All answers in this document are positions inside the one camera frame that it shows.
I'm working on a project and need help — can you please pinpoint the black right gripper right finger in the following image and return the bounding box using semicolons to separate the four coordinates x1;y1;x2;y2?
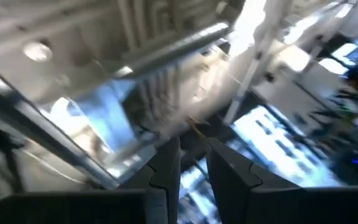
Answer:
206;138;301;224

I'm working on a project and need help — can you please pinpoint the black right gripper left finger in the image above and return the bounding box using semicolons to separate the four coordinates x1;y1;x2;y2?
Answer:
119;136;181;224

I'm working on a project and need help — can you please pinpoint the black rig frame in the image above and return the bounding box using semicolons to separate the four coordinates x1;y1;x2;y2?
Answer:
0;60;121;194

